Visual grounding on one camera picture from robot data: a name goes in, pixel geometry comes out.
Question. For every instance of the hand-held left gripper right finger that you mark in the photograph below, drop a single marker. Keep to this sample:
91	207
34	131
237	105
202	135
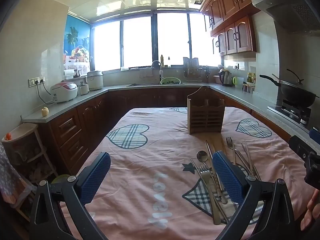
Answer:
226	177

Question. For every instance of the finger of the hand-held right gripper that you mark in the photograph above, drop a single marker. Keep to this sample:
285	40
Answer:
315	133
300	148

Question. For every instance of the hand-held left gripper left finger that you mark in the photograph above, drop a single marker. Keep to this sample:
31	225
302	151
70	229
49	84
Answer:
96	177

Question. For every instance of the wooden utensil holder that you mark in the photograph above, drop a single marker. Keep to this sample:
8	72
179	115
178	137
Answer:
206	115

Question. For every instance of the person's right hand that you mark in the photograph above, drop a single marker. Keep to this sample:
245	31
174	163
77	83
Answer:
313	205

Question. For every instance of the gold metal fork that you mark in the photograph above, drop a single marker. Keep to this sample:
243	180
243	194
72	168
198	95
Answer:
212	200

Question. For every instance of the gas stove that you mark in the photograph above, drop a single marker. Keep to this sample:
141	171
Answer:
292	111

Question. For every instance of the metal spoon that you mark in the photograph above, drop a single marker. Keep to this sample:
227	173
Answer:
201	155

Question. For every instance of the silver metal fork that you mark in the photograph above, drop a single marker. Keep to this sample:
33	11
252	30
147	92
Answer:
229	143

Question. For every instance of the black wok with lid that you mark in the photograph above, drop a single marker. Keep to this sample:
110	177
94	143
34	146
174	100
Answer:
297	95

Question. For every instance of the dark wooden base cabinets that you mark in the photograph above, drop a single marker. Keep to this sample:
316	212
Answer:
82	122

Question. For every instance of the pink printed tablecloth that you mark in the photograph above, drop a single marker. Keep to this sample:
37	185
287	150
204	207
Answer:
150	155

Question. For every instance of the grey kitchen countertop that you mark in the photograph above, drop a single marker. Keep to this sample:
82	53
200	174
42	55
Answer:
75	106

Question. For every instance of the seasoning containers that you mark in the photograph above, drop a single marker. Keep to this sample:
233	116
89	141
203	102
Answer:
248	88

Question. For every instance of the yellow apple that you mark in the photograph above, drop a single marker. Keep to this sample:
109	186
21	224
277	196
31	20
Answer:
45	111

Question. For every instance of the floral cloth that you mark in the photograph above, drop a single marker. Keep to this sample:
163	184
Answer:
12	175

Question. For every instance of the glass jars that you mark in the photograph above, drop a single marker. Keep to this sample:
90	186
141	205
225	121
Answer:
250	77

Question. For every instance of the small white cooker pot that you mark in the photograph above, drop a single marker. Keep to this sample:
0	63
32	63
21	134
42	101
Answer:
83	89

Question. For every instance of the white pink rice cooker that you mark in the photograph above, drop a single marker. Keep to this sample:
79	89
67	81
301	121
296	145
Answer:
63	92

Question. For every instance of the large white rice cooker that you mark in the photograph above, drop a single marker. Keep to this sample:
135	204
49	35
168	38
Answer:
95	81

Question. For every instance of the small orange fruit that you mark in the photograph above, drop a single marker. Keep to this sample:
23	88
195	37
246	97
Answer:
9	136

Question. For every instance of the electric kettle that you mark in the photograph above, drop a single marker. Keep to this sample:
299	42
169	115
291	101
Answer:
225	77

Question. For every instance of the kitchen sink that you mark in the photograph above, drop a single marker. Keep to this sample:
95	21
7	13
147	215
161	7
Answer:
140	85

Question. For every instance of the green vegetable basin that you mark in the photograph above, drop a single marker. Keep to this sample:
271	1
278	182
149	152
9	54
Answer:
170	81

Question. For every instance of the dish rack with cutting board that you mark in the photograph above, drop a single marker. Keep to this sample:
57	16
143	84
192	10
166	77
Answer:
191	67

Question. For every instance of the curved metal faucet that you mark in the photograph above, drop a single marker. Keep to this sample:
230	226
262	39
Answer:
160	72

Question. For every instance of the range hood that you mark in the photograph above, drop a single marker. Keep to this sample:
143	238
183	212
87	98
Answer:
287	7

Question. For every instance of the yellow bottle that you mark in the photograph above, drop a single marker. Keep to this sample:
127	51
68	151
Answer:
162	61

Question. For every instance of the large kitchen window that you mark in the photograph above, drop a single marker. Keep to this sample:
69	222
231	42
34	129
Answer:
137	42

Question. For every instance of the wall power outlet strip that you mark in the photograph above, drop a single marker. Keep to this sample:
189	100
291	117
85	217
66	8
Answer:
36	81

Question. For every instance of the tropical fruit wall poster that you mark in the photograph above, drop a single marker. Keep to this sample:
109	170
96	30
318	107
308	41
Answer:
76	42

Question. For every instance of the wooden upper wall cabinets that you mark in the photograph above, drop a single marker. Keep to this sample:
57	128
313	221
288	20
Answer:
235	10

